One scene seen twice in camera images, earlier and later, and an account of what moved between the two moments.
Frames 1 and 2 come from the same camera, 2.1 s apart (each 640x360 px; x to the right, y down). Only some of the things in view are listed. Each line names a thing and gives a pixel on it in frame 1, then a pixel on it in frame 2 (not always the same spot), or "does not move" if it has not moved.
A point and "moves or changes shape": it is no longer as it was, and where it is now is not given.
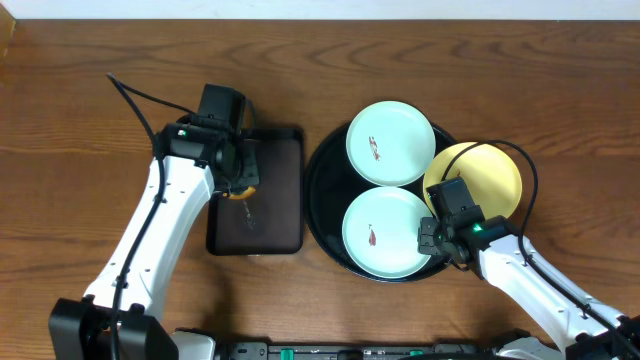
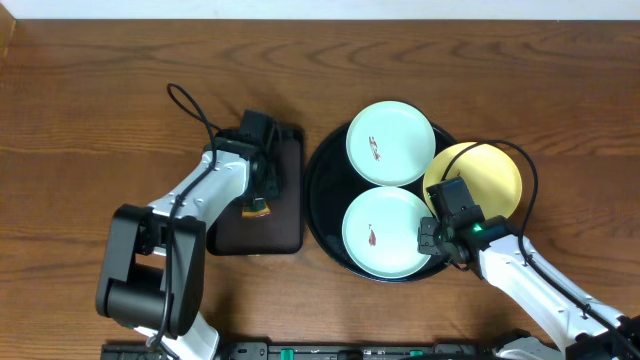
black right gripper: (426, 243) does not move
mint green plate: (380, 233) does not move
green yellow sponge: (246, 194) moves or changes shape
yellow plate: (493, 176) does not move
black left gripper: (248, 176) -> (270, 181)
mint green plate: (390, 143) does not move
